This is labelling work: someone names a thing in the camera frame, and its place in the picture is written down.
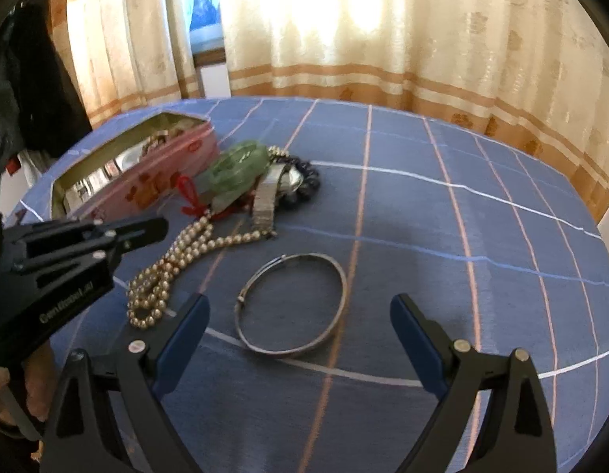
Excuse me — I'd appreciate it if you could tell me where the dark bead bracelet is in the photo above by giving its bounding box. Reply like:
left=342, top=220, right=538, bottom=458
left=285, top=155, right=321, bottom=203

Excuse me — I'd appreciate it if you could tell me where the black coat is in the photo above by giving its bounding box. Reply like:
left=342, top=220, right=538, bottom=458
left=0, top=0, right=93, bottom=158

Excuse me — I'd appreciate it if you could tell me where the green jade pendant red cord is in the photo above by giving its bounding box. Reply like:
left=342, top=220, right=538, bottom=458
left=176, top=140, right=272, bottom=222

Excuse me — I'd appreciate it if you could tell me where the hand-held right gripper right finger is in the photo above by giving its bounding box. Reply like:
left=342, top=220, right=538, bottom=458
left=389, top=293, right=559, bottom=473

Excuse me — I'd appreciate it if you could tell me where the person's left hand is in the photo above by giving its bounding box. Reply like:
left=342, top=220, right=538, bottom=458
left=0, top=342, right=56, bottom=437

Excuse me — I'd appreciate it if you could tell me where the wide cream orange curtain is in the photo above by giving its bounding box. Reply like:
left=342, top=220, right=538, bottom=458
left=218, top=0, right=609, bottom=222

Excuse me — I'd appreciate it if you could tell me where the silver watch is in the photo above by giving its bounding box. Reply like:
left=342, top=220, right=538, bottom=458
left=250, top=164, right=307, bottom=240

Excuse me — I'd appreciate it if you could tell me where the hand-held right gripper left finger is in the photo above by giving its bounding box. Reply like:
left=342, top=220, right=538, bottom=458
left=41, top=292, right=211, bottom=473

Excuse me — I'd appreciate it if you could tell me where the pink tin box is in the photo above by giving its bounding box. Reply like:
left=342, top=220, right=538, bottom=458
left=50, top=112, right=217, bottom=222

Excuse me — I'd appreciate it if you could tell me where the silver bangle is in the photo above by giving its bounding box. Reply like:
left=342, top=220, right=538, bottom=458
left=234, top=253, right=348, bottom=359

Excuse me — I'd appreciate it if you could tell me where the blue checked tablecloth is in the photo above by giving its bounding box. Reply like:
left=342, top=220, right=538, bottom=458
left=4, top=96, right=609, bottom=473

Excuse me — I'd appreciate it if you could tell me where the pearl necklace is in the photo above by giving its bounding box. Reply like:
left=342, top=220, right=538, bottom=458
left=126, top=214, right=280, bottom=330

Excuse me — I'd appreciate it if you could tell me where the narrow cream orange curtain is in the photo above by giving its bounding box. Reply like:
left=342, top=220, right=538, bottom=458
left=48, top=0, right=203, bottom=129

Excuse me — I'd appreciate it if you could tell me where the window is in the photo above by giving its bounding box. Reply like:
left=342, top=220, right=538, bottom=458
left=179, top=0, right=232, bottom=99

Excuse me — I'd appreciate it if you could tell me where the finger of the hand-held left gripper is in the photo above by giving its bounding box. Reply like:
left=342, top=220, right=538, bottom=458
left=90, top=217, right=168, bottom=258

